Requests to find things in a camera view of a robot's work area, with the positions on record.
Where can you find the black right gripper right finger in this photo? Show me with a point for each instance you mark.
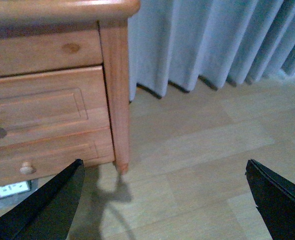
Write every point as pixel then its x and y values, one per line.
pixel 274 197

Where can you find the wooden nightstand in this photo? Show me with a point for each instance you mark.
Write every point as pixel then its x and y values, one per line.
pixel 43 36

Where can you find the grey curtain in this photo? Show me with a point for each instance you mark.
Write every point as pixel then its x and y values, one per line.
pixel 177 41

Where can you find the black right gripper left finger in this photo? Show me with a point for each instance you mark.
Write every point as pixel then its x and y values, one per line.
pixel 48 213

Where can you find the white floor power socket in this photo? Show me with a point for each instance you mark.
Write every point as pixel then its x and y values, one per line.
pixel 14 193

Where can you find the lower drawer wooden knob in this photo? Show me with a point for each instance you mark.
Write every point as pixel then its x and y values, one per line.
pixel 27 168

